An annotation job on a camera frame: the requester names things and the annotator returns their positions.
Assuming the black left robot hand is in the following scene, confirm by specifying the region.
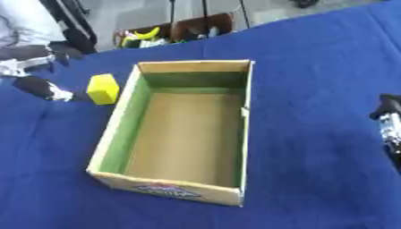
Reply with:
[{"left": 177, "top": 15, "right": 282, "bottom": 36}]
[{"left": 0, "top": 43, "right": 87, "bottom": 103}]

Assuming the dark brown open box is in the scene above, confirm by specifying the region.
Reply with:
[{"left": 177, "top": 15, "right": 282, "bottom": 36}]
[{"left": 170, "top": 12, "right": 235, "bottom": 43}]

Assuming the yellow toy banana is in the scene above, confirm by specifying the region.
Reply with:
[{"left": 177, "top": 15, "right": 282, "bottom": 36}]
[{"left": 132, "top": 26, "right": 163, "bottom": 40}]

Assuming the brown cardboard box with toys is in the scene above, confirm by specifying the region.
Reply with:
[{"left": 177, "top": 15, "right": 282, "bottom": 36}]
[{"left": 113, "top": 22, "right": 175, "bottom": 49}]

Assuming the black stand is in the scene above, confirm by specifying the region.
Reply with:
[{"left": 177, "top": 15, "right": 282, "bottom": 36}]
[{"left": 38, "top": 0, "right": 99, "bottom": 55}]

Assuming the black tripod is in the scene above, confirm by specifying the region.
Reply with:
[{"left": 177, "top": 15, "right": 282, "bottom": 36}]
[{"left": 166, "top": 0, "right": 252, "bottom": 30}]

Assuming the tan cardboard box green inside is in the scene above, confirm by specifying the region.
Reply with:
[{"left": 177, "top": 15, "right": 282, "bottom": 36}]
[{"left": 84, "top": 59, "right": 257, "bottom": 208}]

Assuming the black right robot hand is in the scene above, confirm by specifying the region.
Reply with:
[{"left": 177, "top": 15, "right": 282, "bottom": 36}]
[{"left": 368, "top": 93, "right": 401, "bottom": 168}]

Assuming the person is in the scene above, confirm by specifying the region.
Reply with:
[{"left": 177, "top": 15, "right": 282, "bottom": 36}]
[{"left": 0, "top": 0, "right": 68, "bottom": 49}]

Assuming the yellow rectangular block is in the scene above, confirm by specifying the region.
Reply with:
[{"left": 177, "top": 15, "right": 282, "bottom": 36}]
[{"left": 84, "top": 72, "right": 123, "bottom": 106}]

